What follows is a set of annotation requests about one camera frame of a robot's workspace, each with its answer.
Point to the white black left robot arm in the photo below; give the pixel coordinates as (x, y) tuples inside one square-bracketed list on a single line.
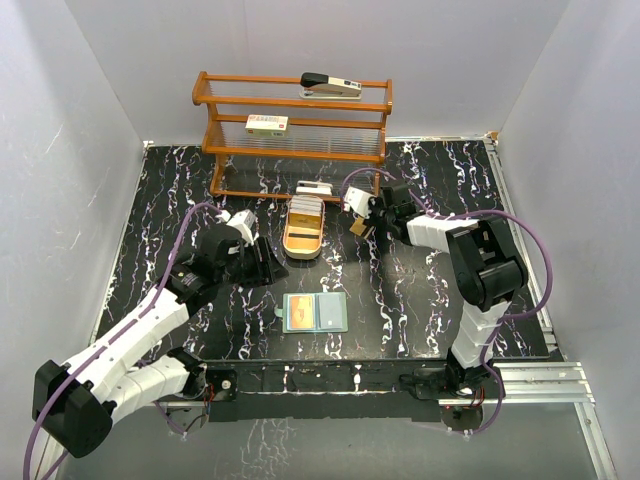
[(78, 402)]

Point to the wooden three-tier shelf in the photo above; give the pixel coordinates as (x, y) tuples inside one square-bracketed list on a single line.
[(324, 137)]

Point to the stack of credit cards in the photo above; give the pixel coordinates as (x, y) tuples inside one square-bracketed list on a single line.
[(306, 205)]

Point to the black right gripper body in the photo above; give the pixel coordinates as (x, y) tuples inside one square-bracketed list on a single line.
[(380, 216)]

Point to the black grey stapler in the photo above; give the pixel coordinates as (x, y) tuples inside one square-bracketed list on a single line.
[(317, 86)]

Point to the mint green card holder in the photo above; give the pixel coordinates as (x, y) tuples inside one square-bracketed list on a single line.
[(324, 312)]

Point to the beige oval card tray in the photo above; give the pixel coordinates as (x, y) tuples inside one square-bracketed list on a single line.
[(303, 235)]

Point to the white red staples box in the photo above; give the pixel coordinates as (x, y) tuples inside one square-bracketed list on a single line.
[(270, 126)]

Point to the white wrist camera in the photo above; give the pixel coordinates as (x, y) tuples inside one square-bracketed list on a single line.
[(357, 201), (242, 221)]

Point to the brown gold credit card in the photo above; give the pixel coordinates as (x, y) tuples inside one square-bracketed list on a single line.
[(360, 228)]

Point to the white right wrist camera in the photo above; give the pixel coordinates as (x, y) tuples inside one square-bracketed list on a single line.
[(357, 201)]

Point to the orange VIP credit card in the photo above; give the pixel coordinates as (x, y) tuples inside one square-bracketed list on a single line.
[(302, 311)]

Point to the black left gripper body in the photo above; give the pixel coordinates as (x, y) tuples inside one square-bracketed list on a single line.
[(245, 269)]

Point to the black front base bar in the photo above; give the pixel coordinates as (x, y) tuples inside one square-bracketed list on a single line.
[(322, 389)]

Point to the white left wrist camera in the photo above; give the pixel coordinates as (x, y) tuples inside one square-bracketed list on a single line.
[(242, 221)]

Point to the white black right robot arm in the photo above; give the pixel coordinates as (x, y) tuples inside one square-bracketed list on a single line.
[(488, 271)]

